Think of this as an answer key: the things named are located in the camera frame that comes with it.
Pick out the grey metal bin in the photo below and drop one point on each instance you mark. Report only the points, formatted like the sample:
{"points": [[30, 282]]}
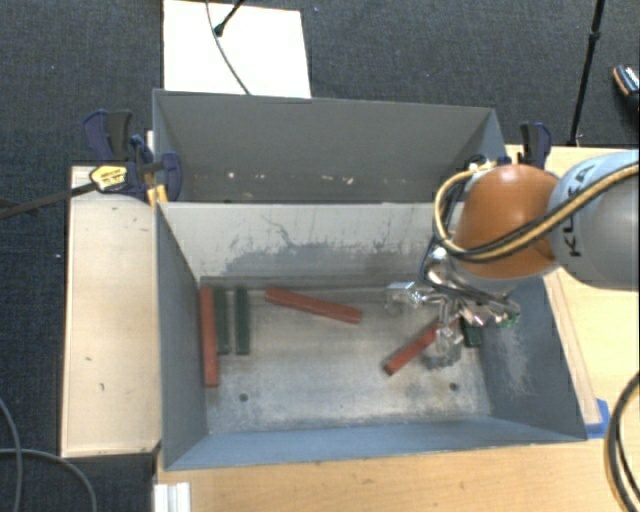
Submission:
{"points": [[325, 380]]}

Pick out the pale wood board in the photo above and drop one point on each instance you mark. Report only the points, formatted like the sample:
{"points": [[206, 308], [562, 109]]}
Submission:
{"points": [[110, 320]]}

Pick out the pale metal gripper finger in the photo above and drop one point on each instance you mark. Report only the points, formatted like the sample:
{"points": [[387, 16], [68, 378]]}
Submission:
{"points": [[446, 352], [402, 297]]}

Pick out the red-brown flat block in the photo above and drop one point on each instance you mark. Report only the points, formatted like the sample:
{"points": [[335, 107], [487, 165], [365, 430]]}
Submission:
{"points": [[210, 340], [312, 304], [407, 357]]}

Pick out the black cylinder on white bracket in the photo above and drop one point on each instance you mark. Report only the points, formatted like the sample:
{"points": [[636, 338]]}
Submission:
{"points": [[471, 336]]}

